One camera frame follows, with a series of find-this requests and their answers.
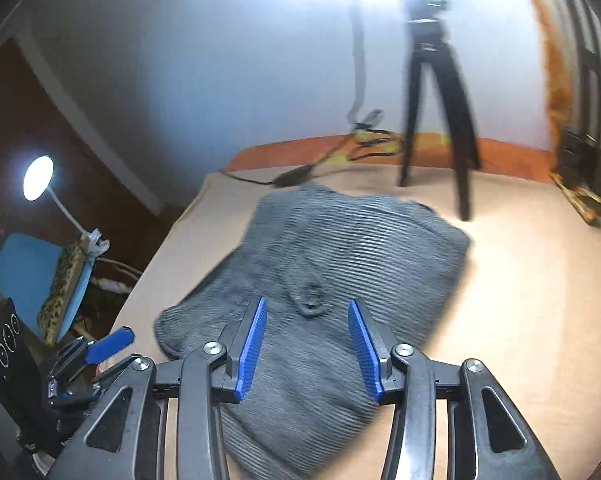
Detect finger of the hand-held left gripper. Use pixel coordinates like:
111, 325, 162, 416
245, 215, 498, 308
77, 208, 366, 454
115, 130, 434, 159
50, 326, 134, 378
88, 352, 144, 393

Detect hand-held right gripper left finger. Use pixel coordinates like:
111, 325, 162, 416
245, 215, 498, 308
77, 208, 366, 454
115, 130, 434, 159
48, 297, 268, 480

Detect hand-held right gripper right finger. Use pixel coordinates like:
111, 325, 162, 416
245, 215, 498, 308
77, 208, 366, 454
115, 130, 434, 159
348, 299, 564, 480

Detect grey checked pants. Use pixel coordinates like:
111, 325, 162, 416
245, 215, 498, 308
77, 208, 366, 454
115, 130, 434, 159
153, 182, 474, 480

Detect leopard print cushion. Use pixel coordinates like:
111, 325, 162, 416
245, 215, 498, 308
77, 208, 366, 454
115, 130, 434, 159
36, 240, 92, 346

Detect blue chair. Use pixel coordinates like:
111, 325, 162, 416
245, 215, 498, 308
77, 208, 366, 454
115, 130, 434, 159
0, 232, 96, 346

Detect beige blanket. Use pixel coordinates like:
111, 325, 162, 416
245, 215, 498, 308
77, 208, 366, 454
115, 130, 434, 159
98, 167, 601, 480

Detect white desk lamp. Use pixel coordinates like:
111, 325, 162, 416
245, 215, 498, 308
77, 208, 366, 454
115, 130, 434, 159
21, 155, 111, 263

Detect small black tripod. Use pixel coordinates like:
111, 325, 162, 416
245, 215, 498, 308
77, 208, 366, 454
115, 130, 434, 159
398, 0, 481, 222

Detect folded silver tripod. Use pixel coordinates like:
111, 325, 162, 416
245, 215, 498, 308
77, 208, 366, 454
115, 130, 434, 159
555, 0, 601, 196

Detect black ring light cable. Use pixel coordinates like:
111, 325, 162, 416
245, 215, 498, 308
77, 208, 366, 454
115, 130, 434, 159
220, 2, 399, 188

